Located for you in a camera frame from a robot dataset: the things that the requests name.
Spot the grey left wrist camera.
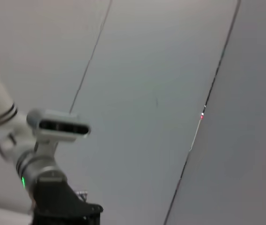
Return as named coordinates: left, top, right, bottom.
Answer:
left=26, top=108, right=92, bottom=155

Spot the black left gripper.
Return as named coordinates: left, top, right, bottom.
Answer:
left=27, top=174, right=104, bottom=225

